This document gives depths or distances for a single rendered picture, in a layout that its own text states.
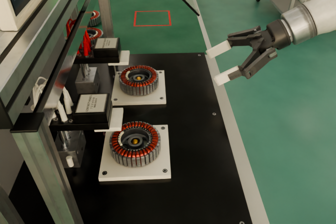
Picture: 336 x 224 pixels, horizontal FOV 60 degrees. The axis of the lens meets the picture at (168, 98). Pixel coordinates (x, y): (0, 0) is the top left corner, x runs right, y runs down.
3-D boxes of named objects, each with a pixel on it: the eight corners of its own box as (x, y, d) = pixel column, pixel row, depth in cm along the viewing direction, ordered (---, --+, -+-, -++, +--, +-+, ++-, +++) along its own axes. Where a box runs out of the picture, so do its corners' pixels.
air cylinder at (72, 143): (86, 141, 69) (82, 125, 66) (80, 167, 63) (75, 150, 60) (65, 142, 69) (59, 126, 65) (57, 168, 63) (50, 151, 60)
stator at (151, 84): (158, 73, 89) (158, 63, 87) (158, 96, 80) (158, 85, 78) (121, 74, 89) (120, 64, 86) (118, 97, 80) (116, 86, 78)
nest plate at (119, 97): (164, 73, 91) (164, 70, 91) (166, 104, 80) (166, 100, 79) (116, 74, 91) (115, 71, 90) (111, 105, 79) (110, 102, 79)
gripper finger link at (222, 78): (242, 73, 76) (242, 74, 75) (217, 84, 78) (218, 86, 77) (237, 64, 74) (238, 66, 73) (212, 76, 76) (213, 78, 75)
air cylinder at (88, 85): (100, 82, 88) (97, 66, 84) (96, 97, 82) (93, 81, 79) (83, 82, 88) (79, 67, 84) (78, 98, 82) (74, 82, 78)
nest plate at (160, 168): (167, 128, 73) (167, 124, 72) (170, 178, 61) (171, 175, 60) (107, 130, 72) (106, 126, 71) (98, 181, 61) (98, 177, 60)
